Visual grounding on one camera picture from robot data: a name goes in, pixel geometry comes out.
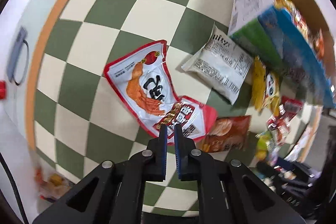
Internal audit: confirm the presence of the brown red snack bag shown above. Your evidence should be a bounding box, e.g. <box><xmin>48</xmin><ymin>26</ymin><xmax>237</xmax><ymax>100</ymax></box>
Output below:
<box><xmin>196</xmin><ymin>115</ymin><xmax>251</xmax><ymax>153</ymax></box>

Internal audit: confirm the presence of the yellow panda snack bag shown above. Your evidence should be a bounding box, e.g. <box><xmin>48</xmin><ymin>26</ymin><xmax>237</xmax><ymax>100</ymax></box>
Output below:
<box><xmin>252</xmin><ymin>56</ymin><xmax>280</xmax><ymax>116</ymax></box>

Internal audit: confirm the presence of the small red snack bag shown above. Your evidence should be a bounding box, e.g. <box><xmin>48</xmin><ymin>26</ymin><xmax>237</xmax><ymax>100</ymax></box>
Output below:
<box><xmin>266</xmin><ymin>96</ymin><xmax>303</xmax><ymax>136</ymax></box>

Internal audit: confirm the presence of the white grey snack packet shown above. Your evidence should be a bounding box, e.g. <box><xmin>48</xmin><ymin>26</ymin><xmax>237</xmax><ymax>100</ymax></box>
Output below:
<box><xmin>181</xmin><ymin>25</ymin><xmax>253</xmax><ymax>105</ymax></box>

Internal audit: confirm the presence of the grey smartphone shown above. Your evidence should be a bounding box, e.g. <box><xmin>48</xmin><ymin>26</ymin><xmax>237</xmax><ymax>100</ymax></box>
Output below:
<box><xmin>6</xmin><ymin>27</ymin><xmax>30</xmax><ymax>86</ymax></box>

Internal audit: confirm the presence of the cardboard milk box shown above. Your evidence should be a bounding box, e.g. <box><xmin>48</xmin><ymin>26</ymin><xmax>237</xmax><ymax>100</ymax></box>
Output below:
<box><xmin>228</xmin><ymin>0</ymin><xmax>335</xmax><ymax>109</ymax></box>

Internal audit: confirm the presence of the yellow biscuit snack bag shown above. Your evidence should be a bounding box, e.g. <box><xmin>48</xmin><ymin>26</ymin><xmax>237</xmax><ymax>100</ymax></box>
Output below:
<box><xmin>34</xmin><ymin>166</ymin><xmax>74</xmax><ymax>203</ymax></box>

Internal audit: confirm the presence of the red white shrimp snack bag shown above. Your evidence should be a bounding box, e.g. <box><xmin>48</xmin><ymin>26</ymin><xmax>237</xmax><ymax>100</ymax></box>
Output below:
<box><xmin>104</xmin><ymin>40</ymin><xmax>218</xmax><ymax>144</ymax></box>

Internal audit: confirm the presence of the red soda can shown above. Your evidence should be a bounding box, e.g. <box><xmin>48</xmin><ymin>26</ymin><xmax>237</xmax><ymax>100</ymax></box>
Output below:
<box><xmin>0</xmin><ymin>81</ymin><xmax>7</xmax><ymax>100</ymax></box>

